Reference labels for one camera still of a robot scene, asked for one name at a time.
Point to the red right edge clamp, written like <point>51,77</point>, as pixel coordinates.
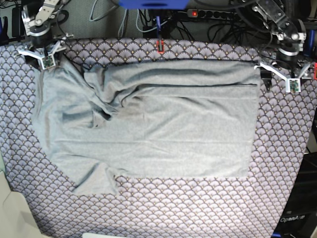
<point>315,71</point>

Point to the red centre table clamp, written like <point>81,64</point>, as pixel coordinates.
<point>160,46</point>

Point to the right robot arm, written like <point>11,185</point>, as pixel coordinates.
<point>38,19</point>

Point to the black OpenArm box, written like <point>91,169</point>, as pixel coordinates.
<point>299,218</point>

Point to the black power adapter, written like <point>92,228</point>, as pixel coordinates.
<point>17,27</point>

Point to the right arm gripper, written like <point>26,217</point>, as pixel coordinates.
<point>40,52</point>

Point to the blue overhead mount plate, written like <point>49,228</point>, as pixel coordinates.
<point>153,4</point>

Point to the white object bottom left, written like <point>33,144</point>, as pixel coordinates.
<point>16,219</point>

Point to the light grey T-shirt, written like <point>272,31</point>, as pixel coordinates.
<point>163,119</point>

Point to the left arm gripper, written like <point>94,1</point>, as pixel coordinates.
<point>287,66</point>

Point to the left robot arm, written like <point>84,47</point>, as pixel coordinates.
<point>276,18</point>

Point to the black power strip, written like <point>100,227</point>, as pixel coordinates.
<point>210,14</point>

